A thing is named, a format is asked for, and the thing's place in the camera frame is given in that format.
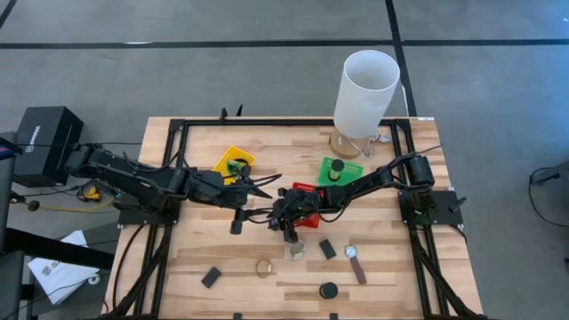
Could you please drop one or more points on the black table clamp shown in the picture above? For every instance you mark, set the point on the black table clamp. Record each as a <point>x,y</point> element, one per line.
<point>223,115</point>

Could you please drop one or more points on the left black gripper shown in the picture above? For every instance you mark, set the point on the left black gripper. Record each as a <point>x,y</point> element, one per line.
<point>235,193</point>

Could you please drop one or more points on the white paper sheets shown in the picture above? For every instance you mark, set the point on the white paper sheets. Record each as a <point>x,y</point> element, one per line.
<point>58,275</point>

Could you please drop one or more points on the red and blue object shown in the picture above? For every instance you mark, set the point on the red and blue object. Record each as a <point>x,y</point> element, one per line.
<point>6,150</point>

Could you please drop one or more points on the table lamp white shade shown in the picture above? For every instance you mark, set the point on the table lamp white shade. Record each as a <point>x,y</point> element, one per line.
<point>366,98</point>

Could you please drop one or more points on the white tape roll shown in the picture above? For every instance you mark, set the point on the white tape roll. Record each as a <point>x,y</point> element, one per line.
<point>93,279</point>

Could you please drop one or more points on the black watch band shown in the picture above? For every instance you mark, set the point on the black watch band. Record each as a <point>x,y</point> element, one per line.
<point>242,161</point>

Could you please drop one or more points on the small black box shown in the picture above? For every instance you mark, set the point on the small black box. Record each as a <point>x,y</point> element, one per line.
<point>211,277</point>
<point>327,249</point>

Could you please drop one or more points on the yellow plastic basket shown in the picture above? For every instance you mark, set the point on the yellow plastic basket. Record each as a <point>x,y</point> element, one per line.
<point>224,162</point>

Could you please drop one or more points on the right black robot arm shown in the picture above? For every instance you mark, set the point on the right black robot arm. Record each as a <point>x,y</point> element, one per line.
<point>369,182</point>

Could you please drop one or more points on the jar with yellow contents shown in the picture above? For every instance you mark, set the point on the jar with yellow contents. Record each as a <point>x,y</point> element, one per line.
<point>336,169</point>

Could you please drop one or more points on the round black disc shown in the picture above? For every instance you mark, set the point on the round black disc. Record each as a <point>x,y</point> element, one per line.
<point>328,290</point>

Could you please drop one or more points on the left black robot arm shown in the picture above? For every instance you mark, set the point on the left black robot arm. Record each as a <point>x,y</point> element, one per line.
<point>133,175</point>

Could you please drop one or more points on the dark grey floor object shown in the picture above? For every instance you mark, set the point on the dark grey floor object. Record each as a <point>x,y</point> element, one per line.
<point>549,175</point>

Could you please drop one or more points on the black cardboard box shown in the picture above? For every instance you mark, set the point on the black cardboard box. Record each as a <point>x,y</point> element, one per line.
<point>44,142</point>

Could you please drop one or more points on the green plastic basket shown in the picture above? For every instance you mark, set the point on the green plastic basket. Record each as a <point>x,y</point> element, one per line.
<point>351,171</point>

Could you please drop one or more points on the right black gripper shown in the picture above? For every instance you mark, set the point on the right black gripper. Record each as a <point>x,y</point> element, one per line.
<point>291,209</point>

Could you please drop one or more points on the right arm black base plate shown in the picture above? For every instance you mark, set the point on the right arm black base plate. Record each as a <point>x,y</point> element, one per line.
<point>440,215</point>

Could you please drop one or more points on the red plastic basket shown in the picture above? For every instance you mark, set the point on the red plastic basket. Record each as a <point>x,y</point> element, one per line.
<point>311,221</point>

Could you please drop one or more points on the green watch band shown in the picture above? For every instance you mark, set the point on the green watch band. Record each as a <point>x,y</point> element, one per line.
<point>233,168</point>

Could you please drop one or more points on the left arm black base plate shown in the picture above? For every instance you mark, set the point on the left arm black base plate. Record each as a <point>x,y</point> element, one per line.
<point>133,217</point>

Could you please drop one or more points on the black beam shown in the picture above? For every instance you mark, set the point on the black beam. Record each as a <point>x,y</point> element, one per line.
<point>58,251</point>

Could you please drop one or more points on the round black plug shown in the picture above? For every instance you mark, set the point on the round black plug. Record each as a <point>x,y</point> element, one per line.
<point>33,205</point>

